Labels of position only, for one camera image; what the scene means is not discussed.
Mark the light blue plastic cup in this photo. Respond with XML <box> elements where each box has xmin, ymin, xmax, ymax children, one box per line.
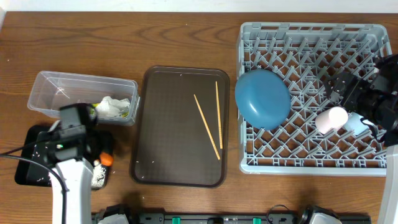
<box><xmin>343</xmin><ymin>113</ymin><xmax>369</xmax><ymax>136</ymax></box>

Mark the pink plastic cup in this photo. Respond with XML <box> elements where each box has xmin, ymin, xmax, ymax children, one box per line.
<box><xmin>315</xmin><ymin>106</ymin><xmax>348</xmax><ymax>134</ymax></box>

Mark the blue plate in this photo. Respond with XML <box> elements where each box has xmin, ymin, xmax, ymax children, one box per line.
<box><xmin>235</xmin><ymin>70</ymin><xmax>291</xmax><ymax>130</ymax></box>

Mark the wooden chopstick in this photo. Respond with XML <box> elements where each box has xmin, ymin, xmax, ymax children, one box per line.
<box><xmin>193</xmin><ymin>94</ymin><xmax>221</xmax><ymax>161</ymax></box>
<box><xmin>215</xmin><ymin>81</ymin><xmax>223</xmax><ymax>149</ymax></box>

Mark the white paper napkin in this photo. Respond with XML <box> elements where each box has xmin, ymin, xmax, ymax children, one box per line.
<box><xmin>93</xmin><ymin>96</ymin><xmax>131</xmax><ymax>118</ymax></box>

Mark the orange carrot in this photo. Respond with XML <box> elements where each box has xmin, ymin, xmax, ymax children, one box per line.
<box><xmin>99</xmin><ymin>152</ymin><xmax>114</xmax><ymax>167</ymax></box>

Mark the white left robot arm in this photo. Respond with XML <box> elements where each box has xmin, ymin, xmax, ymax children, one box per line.
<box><xmin>35</xmin><ymin>103</ymin><xmax>103</xmax><ymax>224</ymax></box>

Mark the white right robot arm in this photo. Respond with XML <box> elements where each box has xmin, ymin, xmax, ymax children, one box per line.
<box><xmin>323</xmin><ymin>54</ymin><xmax>397</xmax><ymax>223</ymax></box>

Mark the grey dishwasher rack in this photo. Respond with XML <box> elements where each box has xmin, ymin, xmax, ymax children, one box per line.
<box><xmin>237</xmin><ymin>22</ymin><xmax>392</xmax><ymax>177</ymax></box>

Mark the dark brown serving tray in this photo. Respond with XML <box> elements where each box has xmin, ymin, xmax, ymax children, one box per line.
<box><xmin>129</xmin><ymin>66</ymin><xmax>230</xmax><ymax>188</ymax></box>

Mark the clear plastic bin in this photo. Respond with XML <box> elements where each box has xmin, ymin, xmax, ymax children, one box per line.
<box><xmin>27</xmin><ymin>71</ymin><xmax>140</xmax><ymax>126</ymax></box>

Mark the black plastic bin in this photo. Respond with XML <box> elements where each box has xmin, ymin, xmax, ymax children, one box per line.
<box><xmin>14</xmin><ymin>125</ymin><xmax>110</xmax><ymax>191</ymax></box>

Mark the spilled white rice pile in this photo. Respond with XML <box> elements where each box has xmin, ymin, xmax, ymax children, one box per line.
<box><xmin>32</xmin><ymin>141</ymin><xmax>109</xmax><ymax>190</ymax></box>

